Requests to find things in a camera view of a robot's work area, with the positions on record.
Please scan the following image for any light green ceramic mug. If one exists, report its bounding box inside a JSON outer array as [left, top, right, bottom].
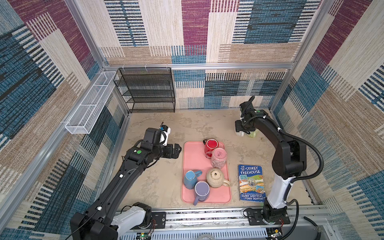
[[247, 129, 259, 138]]

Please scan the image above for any red ceramic mug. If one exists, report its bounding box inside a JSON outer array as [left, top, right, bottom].
[[203, 139, 219, 159]]

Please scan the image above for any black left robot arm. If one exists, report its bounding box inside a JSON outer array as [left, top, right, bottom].
[[70, 125, 182, 240]]

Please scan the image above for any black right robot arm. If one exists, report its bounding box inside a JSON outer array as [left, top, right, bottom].
[[235, 96, 307, 224]]

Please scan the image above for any blue ceramic mug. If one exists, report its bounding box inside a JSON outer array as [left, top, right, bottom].
[[183, 171, 203, 190]]

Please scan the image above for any pink patterned glass mug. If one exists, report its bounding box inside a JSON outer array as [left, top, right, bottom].
[[211, 148, 227, 169]]

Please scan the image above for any purple ceramic mug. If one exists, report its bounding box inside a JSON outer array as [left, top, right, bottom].
[[193, 181, 210, 206]]

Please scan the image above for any beige speckled ceramic mug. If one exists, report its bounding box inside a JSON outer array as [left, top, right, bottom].
[[206, 168, 230, 188]]

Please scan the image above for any blue treehouse paperback book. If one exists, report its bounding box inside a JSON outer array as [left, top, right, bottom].
[[238, 165, 266, 203]]

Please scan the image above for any black wire shelf rack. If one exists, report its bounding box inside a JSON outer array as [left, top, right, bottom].
[[114, 68, 176, 114]]

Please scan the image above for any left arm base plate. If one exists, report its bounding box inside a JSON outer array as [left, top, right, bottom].
[[143, 212, 167, 230]]

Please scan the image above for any white wire mesh basket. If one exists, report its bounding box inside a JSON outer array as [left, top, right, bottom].
[[65, 72, 117, 135]]

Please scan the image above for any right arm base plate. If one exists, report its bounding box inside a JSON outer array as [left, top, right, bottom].
[[243, 207, 291, 226]]

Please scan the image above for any aluminium front rail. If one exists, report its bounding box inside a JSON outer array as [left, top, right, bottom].
[[120, 205, 341, 240]]

